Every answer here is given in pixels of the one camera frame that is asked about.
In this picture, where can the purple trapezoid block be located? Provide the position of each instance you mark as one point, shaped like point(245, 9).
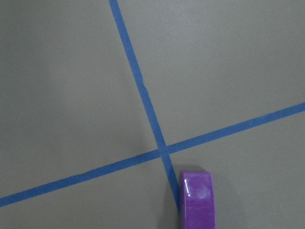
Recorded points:
point(197, 204)

